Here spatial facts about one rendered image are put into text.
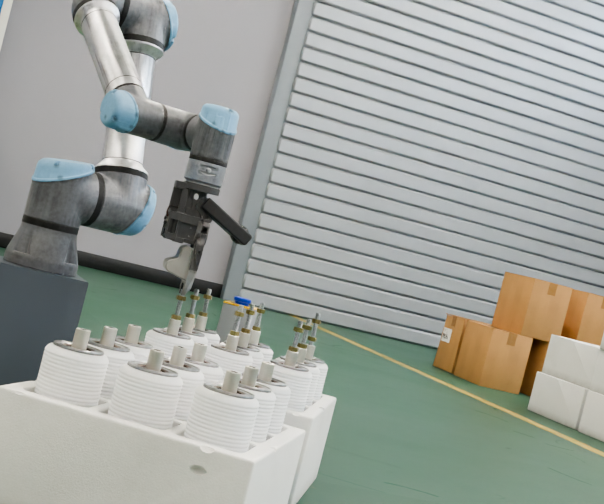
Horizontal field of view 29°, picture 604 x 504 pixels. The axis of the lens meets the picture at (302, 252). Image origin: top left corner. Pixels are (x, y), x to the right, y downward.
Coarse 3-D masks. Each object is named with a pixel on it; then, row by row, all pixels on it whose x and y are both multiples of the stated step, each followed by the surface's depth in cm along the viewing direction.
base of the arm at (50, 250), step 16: (32, 224) 238; (48, 224) 237; (16, 240) 239; (32, 240) 237; (48, 240) 237; (64, 240) 239; (16, 256) 237; (32, 256) 236; (48, 256) 236; (64, 256) 239; (48, 272) 236; (64, 272) 239
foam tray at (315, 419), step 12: (324, 396) 250; (312, 408) 228; (324, 408) 233; (288, 420) 216; (300, 420) 216; (312, 420) 215; (324, 420) 238; (312, 432) 220; (324, 432) 245; (312, 444) 226; (324, 444) 252; (300, 456) 215; (312, 456) 232; (300, 468) 215; (312, 468) 239; (300, 480) 221; (312, 480) 246; (300, 492) 227
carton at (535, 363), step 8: (536, 344) 620; (544, 344) 613; (536, 352) 618; (544, 352) 611; (528, 360) 623; (536, 360) 616; (544, 360) 610; (528, 368) 622; (536, 368) 615; (528, 376) 620; (528, 384) 618; (528, 392) 616
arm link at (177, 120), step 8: (168, 112) 228; (176, 112) 229; (184, 112) 231; (168, 120) 227; (176, 120) 228; (184, 120) 230; (168, 128) 227; (176, 128) 228; (184, 128) 228; (160, 136) 228; (168, 136) 228; (176, 136) 229; (184, 136) 228; (168, 144) 231; (176, 144) 231; (184, 144) 230
